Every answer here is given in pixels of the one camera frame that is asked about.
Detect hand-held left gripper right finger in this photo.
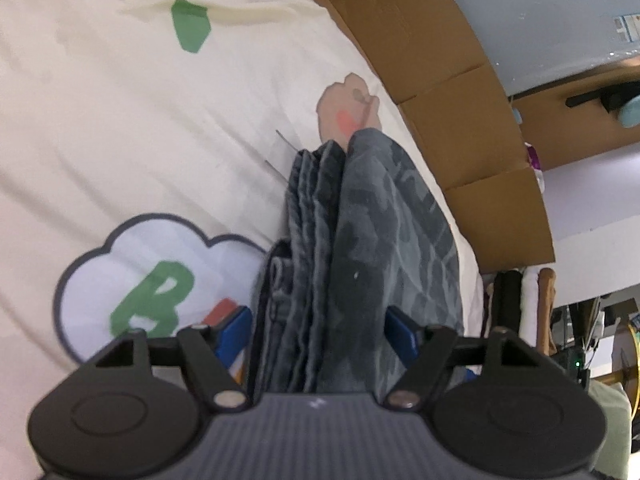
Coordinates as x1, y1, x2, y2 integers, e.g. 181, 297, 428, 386
386, 306, 546, 409

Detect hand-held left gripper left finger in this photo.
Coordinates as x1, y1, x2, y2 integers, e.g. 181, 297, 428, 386
92, 305, 253, 409

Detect grey camouflage pants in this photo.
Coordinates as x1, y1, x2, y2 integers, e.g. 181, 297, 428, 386
247, 127, 466, 393

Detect black folded garment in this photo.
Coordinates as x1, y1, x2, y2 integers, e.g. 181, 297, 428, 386
492, 270, 523, 351

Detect white folded garment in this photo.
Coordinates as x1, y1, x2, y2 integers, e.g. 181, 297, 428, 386
520, 267, 543, 356

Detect cream bear printed blanket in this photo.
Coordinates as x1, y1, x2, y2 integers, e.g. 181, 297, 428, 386
0, 0, 486, 396

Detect light green cloth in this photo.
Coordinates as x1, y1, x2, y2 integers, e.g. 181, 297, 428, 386
585, 380, 636, 480

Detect yellow hoop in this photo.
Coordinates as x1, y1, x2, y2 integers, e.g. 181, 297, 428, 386
620, 320, 640, 426

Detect brown cardboard box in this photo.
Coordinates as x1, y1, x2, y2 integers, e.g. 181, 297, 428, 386
305, 0, 556, 273

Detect brown cardboard panel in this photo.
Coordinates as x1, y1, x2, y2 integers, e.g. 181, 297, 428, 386
512, 60, 640, 171

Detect black bar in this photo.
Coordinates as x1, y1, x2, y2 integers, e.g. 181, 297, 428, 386
565, 80, 640, 111

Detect teal round object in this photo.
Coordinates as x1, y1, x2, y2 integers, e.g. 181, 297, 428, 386
617, 92, 640, 128

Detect grey padded board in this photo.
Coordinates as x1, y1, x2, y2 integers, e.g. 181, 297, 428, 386
425, 0, 640, 98

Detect white label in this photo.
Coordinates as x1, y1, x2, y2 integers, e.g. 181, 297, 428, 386
612, 12, 640, 43

